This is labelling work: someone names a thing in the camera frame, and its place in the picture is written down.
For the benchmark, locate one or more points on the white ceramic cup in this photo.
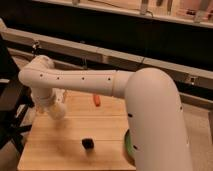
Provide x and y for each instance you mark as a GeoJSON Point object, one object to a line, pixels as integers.
{"type": "Point", "coordinates": [55, 109]}

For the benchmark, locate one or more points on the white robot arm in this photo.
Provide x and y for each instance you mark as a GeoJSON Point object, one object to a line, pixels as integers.
{"type": "Point", "coordinates": [155, 115]}

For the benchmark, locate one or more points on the green ceramic plate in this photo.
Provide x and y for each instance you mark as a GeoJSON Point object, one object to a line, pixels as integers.
{"type": "Point", "coordinates": [128, 145]}

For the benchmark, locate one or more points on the black eraser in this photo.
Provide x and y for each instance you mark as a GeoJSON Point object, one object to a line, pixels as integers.
{"type": "Point", "coordinates": [88, 143]}

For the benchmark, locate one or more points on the orange carrot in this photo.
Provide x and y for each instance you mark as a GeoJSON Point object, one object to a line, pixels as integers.
{"type": "Point", "coordinates": [96, 100]}

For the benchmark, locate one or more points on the white plastic bottle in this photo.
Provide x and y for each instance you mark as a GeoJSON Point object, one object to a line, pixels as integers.
{"type": "Point", "coordinates": [61, 95]}

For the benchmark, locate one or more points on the black chair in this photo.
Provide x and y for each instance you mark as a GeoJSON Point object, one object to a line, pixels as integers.
{"type": "Point", "coordinates": [14, 101]}

